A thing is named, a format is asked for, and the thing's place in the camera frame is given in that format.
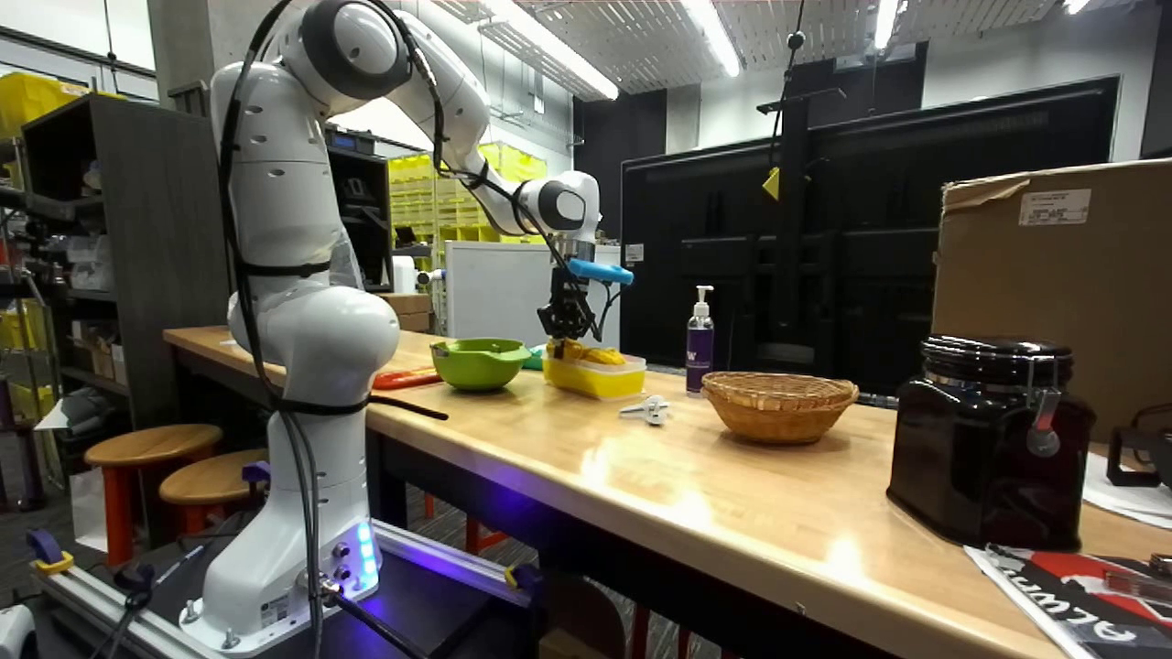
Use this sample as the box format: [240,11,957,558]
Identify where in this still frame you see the tall wooden stool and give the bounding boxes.
[84,420,228,570]

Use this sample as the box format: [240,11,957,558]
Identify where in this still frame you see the yellow storage bin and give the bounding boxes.
[0,71,84,139]

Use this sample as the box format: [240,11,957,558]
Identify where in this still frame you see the yellow plastic container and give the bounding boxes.
[537,346,651,408]

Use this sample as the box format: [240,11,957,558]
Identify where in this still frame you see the purple soap pump bottle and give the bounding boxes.
[681,281,721,396]

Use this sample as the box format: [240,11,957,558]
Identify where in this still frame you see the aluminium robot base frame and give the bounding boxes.
[34,516,540,659]

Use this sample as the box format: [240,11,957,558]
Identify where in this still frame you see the small metal object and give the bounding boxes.
[614,396,672,431]

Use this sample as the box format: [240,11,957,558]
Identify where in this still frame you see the green bowl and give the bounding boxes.
[427,337,533,396]

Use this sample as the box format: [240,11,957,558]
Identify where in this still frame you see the dark shelf unit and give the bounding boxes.
[20,91,230,431]

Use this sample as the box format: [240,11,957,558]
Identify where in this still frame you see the black glass jar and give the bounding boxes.
[886,333,1099,553]

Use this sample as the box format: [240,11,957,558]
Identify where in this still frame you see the small cardboard box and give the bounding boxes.
[389,288,438,337]

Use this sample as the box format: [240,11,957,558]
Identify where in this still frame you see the large cardboard box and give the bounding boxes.
[931,158,1172,443]

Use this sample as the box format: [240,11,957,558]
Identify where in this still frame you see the thin black stick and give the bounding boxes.
[364,392,449,420]

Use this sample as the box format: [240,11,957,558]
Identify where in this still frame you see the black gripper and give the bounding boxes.
[537,263,604,346]

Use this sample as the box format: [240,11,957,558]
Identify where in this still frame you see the black red magazine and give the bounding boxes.
[964,541,1172,659]

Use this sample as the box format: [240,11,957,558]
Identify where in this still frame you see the yellow shelf bins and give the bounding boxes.
[385,142,551,272]

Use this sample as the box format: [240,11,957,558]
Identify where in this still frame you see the low wooden stool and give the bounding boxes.
[157,446,270,541]

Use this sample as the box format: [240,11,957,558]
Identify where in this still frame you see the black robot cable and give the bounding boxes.
[216,0,335,659]

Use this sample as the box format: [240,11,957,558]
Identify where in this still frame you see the wicker basket bowl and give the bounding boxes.
[699,370,860,446]

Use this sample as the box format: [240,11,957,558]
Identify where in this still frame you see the black strap object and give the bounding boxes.
[1106,399,1172,491]

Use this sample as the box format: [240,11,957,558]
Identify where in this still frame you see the black stand pole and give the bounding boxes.
[754,0,822,375]

